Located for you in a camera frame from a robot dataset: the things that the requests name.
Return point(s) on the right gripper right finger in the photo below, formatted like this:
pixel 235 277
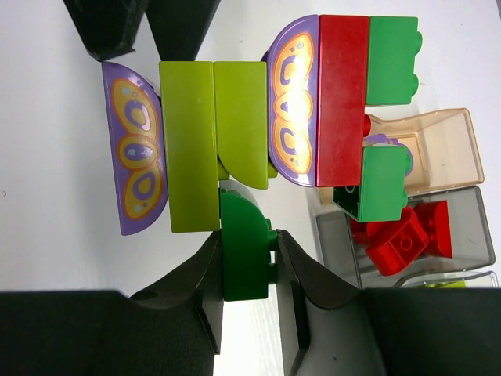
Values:
pixel 330 327

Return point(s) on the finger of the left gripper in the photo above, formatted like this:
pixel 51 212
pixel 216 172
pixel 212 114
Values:
pixel 107 28
pixel 179 27

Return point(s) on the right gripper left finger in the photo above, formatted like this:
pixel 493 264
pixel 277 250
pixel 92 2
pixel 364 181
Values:
pixel 172 327

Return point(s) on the red flower lego brick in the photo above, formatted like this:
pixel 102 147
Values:
pixel 392 245

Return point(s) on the lime purple lego stack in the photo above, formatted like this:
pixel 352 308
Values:
pixel 299 112

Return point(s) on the green curved lego brick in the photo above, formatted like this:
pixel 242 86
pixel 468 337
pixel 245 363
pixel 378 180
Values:
pixel 248 241

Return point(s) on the lime square lego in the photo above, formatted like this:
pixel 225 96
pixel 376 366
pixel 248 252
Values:
pixel 446 284

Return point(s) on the purple flower lego stack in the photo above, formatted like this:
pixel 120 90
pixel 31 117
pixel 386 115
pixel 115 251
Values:
pixel 381 140

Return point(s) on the clear transparent container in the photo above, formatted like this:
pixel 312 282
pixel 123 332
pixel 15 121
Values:
pixel 474 279

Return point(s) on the orange transparent container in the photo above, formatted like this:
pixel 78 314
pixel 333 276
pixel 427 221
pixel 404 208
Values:
pixel 445 156

